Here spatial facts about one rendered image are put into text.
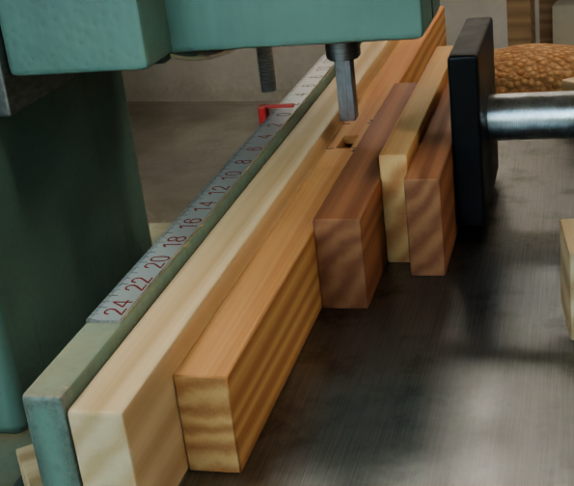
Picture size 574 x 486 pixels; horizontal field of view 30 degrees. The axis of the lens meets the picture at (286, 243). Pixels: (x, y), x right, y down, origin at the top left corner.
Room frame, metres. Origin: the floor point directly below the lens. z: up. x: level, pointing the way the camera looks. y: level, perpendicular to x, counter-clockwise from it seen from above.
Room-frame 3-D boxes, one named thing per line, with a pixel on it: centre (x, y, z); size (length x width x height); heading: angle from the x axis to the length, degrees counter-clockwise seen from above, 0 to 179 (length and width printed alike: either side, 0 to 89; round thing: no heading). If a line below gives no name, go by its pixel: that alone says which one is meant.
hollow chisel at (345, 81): (0.58, -0.04, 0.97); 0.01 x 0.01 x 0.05; 73
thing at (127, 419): (0.58, -0.02, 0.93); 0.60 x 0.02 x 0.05; 163
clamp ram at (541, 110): (0.55, -0.14, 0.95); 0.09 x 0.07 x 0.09; 163
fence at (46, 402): (0.59, 0.00, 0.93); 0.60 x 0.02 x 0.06; 163
